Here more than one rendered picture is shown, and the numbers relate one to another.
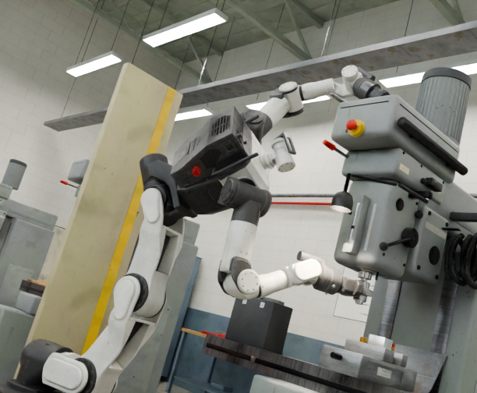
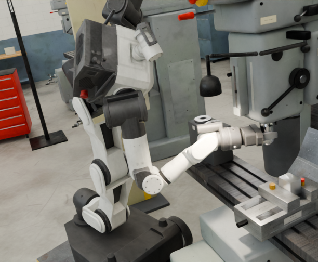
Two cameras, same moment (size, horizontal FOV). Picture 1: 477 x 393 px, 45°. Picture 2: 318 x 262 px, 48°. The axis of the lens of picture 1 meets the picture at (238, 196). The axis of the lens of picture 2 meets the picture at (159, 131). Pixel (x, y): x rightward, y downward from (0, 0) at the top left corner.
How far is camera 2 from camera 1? 1.22 m
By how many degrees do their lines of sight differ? 39
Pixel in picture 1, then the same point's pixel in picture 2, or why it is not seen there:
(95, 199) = not seen: hidden behind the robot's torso
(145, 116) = not seen: outside the picture
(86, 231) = not seen: hidden behind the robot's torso
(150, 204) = (79, 111)
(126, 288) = (94, 174)
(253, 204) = (131, 121)
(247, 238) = (137, 151)
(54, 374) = (88, 221)
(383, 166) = (244, 25)
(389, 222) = (268, 80)
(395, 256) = (287, 102)
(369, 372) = (274, 229)
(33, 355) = (77, 205)
